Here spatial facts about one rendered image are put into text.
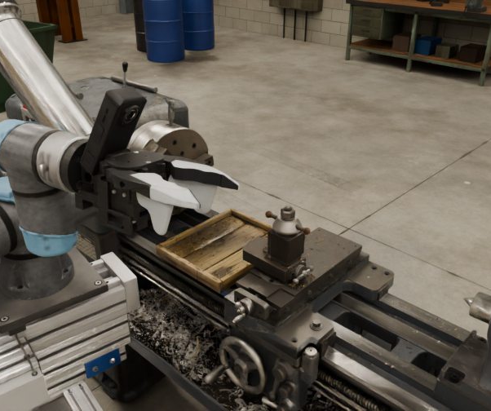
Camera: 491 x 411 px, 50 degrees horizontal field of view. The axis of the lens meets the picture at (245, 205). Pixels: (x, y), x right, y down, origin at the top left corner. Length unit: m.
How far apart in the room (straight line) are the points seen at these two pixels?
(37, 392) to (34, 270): 0.24
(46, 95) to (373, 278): 1.09
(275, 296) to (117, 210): 0.84
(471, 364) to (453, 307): 1.74
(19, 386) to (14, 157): 0.51
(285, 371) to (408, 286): 1.84
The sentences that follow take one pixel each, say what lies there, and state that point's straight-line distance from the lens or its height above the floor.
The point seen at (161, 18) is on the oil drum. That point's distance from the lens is 8.11.
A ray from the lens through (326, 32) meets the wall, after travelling 9.52.
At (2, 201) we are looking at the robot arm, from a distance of 1.07.
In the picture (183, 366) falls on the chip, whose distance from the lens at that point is 1.81.
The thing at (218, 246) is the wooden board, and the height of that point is 0.88.
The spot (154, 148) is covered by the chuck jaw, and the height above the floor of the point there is 1.20.
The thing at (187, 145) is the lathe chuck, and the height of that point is 1.17.
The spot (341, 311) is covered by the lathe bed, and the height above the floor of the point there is 0.84.
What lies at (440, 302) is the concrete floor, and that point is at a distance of 3.11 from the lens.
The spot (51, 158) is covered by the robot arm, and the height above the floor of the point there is 1.58.
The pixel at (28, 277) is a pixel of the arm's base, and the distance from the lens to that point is 1.14.
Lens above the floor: 1.83
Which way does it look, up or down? 28 degrees down
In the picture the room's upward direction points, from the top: straight up
